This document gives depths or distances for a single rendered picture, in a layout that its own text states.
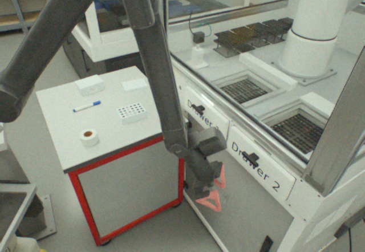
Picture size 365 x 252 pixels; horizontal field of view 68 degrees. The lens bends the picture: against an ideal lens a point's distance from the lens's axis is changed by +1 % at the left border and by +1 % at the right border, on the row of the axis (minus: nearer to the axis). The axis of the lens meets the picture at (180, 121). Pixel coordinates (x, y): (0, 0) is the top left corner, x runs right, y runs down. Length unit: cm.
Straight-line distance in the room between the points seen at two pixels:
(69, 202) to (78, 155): 87
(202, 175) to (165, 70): 34
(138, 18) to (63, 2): 13
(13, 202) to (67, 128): 64
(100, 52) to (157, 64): 119
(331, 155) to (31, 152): 214
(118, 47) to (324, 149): 131
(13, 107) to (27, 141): 192
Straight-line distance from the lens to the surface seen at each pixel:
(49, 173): 223
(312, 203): 91
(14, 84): 64
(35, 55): 58
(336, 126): 75
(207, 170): 76
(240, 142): 100
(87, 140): 118
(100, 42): 169
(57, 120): 139
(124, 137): 121
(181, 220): 182
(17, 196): 75
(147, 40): 51
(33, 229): 193
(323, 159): 80
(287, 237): 111
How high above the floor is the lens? 158
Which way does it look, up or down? 40 degrees down
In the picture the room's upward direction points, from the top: 1 degrees clockwise
